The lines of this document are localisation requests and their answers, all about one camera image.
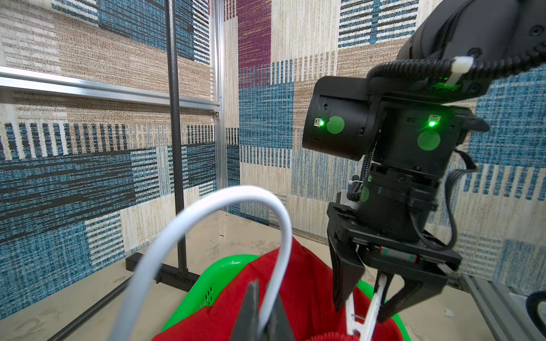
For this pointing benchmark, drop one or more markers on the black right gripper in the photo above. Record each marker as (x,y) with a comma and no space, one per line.
(353,247)

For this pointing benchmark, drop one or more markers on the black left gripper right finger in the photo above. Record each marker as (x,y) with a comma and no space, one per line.
(279,328)

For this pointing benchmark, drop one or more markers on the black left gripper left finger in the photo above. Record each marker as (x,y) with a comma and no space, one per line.
(246,324)

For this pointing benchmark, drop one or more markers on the red shorts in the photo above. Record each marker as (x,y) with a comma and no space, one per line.
(307,298)

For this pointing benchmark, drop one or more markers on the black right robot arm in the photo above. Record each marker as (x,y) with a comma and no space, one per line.
(404,122)

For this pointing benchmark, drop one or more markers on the green plastic basket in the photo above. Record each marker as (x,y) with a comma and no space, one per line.
(213,281)

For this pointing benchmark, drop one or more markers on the black clothes rack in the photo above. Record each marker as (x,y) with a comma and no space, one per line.
(177,277)

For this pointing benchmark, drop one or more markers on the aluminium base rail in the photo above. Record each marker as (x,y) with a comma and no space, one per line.
(505,309)

